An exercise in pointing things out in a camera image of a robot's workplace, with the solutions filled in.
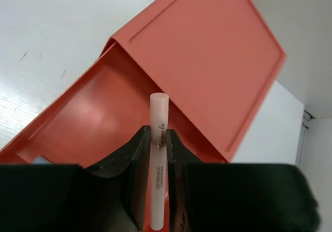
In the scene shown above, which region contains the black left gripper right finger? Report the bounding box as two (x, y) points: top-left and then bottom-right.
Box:
(166, 129), (319, 231)

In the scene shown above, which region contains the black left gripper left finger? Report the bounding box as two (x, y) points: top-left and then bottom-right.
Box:
(1, 126), (150, 231)

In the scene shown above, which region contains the pink concealer pen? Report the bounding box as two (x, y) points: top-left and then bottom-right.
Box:
(149, 93), (169, 231)

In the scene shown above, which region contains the red top drawer unit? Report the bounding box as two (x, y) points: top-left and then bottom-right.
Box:
(0, 0), (288, 227)

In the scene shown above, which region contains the blue white mascara tube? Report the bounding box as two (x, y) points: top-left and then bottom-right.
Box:
(32, 156), (50, 165)

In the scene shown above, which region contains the aluminium table rail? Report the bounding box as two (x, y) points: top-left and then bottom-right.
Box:
(295, 110), (315, 168)

